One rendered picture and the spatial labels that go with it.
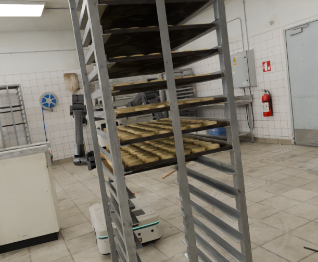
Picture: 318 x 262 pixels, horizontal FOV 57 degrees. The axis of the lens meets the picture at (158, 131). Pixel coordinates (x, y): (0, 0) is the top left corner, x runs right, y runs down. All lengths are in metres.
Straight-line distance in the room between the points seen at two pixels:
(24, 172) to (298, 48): 4.58
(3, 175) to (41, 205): 0.43
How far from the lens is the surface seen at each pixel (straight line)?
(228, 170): 1.20
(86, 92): 1.57
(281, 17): 5.86
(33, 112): 7.09
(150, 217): 2.48
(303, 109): 5.66
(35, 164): 2.87
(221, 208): 1.32
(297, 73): 5.67
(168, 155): 1.06
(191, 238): 1.15
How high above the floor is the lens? 1.18
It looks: 6 degrees down
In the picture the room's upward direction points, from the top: 8 degrees counter-clockwise
